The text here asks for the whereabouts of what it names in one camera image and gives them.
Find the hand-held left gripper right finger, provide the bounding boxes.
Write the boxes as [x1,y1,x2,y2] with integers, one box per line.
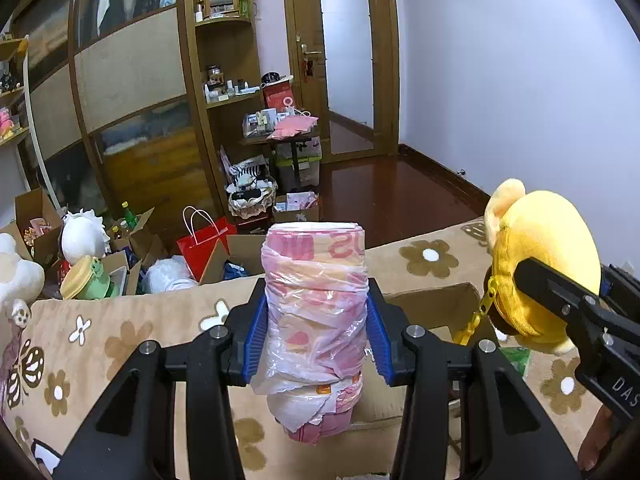
[366,280,583,480]

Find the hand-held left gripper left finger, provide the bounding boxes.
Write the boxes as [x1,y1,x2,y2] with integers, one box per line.
[59,277,268,480]

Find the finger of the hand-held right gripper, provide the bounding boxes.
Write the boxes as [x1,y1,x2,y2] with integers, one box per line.
[514,256,618,361]
[600,264,640,318]

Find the yellow plush toy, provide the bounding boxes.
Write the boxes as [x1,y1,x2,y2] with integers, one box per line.
[452,177,602,356]

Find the pink tissue pack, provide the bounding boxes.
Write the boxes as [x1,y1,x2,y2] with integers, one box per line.
[250,221,371,445]

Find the green tissue pack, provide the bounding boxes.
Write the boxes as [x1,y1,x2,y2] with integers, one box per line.
[500,346,532,377]

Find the person's right hand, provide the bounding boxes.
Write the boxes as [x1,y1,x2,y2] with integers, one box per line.
[577,402,617,472]

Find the red gift bag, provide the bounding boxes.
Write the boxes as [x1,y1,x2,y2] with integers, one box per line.
[176,206,238,282]

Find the white plastic bag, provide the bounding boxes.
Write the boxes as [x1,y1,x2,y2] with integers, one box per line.
[142,255,198,293]

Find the small cardboard box with papers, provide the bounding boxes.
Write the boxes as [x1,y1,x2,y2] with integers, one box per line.
[272,191,321,223]

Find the lace trimmed basket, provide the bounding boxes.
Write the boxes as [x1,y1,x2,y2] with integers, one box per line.
[227,185,278,220]

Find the cardboard box with bottles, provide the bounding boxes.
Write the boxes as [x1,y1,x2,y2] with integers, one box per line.
[102,207,168,271]

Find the striped zebra plush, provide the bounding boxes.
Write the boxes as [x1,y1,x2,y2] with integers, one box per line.
[231,162,271,191]

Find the clear storage bin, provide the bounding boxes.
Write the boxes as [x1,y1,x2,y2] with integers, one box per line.
[274,137,322,193]

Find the green yellow burger plush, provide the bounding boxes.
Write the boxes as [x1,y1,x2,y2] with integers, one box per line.
[60,255,112,301]

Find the white round plush toy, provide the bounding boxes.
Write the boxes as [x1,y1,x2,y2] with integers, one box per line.
[61,210,111,266]

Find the small side table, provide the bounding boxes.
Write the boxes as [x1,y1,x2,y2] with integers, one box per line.
[240,132,323,188]

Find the pink cloth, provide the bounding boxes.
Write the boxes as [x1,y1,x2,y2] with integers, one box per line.
[266,115,320,141]

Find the clear cosmetic organizer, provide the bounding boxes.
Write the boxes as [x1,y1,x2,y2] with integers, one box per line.
[242,109,278,138]

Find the wooden corner shelf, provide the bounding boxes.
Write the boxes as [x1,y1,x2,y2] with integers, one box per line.
[177,0,261,211]

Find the red paper box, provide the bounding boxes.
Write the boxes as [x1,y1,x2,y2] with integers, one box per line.
[263,82,296,111]

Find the cream plush bear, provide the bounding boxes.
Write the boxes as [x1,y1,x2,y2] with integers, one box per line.
[0,232,46,331]

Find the tall open cardboard box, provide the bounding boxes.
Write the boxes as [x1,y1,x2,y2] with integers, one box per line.
[14,187,66,266]

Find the wooden sliding door wardrobe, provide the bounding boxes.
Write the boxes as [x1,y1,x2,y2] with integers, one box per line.
[10,0,226,241]

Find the wooden door with glass pane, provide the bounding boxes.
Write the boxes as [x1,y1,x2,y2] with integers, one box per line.
[281,0,401,163]

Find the row of small figurines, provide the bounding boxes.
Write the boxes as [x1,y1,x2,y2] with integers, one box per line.
[0,72,23,138]

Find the wooden display shelf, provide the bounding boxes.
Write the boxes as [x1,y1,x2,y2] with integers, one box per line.
[0,35,63,211]

